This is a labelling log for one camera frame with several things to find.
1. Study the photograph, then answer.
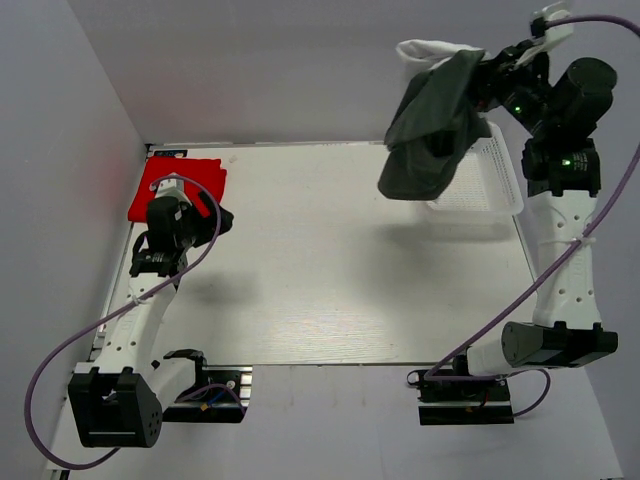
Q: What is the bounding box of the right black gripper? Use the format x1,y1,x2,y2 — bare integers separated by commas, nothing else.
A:
455,39,558,138

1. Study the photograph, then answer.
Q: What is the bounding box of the dark grey t-shirt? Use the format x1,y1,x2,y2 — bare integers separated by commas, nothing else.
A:
378,49,492,201

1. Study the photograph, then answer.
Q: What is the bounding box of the white t-shirt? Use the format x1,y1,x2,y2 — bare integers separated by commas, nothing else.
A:
395,39,491,77

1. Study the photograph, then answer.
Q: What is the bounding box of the folded red t-shirt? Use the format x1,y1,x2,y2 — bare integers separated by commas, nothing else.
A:
126,156,228,223

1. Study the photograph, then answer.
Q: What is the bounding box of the blue label sticker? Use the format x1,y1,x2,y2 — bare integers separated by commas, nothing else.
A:
153,149,188,158

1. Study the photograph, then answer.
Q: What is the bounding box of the white plastic basket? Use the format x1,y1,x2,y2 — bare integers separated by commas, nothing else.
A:
423,122,524,224

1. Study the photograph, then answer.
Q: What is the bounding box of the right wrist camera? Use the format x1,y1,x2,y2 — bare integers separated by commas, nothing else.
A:
529,1,574,51

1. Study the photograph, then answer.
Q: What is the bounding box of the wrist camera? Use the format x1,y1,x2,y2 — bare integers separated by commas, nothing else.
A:
529,1,574,51
149,176,191,204

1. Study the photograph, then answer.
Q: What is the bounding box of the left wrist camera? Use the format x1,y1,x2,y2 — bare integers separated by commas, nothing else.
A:
149,176,191,204

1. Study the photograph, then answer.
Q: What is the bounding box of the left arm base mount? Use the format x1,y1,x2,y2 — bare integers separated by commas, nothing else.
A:
162,349,253,424

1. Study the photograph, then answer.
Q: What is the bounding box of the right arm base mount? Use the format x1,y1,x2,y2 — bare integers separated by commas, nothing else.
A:
406,369,514,426

